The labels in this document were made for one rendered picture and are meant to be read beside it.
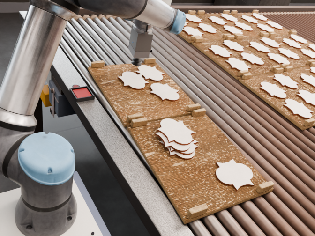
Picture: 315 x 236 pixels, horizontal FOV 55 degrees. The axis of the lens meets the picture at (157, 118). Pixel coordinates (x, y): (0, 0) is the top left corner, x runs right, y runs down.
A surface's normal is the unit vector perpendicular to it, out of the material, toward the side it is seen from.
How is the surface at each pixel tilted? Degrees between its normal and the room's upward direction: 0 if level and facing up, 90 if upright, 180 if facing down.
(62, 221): 72
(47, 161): 8
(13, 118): 31
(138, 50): 90
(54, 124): 0
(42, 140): 8
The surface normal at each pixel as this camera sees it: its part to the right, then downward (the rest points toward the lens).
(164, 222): 0.20, -0.77
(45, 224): 0.27, 0.34
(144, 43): 0.33, 0.63
